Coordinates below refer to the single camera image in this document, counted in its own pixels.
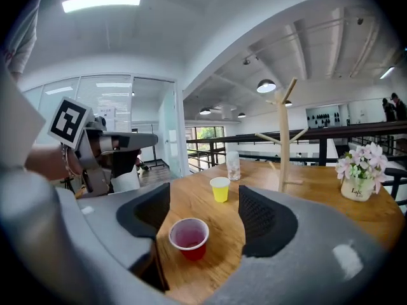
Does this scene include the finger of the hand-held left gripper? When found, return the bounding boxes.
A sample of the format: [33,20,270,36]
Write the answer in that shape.
[100,132,159,155]

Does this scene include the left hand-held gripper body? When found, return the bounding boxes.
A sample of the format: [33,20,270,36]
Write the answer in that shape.
[47,96,113,197]

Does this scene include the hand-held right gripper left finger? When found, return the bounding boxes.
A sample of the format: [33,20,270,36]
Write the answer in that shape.
[53,182,179,305]

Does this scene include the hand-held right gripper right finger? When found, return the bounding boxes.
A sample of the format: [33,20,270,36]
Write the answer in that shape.
[203,184,392,305]

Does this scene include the red plastic cup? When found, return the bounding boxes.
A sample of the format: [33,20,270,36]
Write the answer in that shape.
[168,217,210,262]

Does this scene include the wooden cup tree stand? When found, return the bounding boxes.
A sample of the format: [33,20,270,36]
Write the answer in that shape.
[255,77,309,193]

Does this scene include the yellow plastic cup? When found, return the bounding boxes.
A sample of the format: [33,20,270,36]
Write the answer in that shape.
[209,177,231,203]

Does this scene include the person's left forearm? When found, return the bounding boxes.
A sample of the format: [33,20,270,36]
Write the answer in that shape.
[24,144,84,182]

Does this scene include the clear plastic cup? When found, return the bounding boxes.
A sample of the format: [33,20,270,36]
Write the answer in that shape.
[226,151,242,181]

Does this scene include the person's left hand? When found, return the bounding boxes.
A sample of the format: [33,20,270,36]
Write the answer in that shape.
[90,135,113,168]

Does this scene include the glass partition door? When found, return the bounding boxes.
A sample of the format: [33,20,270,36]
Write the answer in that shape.
[132,76,179,178]

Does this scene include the window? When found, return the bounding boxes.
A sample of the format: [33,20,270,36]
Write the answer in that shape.
[186,126,226,168]

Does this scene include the pink flowers in white pot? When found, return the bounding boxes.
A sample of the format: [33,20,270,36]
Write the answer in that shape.
[335,142,389,202]

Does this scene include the person's white printed shirt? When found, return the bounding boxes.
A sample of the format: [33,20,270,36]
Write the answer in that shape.
[0,0,47,171]

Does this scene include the wood-topped black railing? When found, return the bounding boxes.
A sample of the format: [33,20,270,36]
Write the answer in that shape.
[186,121,407,208]

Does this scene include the ceiling light panel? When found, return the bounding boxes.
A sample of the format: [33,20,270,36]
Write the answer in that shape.
[62,0,142,14]

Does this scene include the large black pendant lamp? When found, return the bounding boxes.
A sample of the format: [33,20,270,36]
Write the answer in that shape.
[256,79,277,94]

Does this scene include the silver bracelet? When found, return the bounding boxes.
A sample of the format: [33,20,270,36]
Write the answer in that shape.
[60,144,79,178]

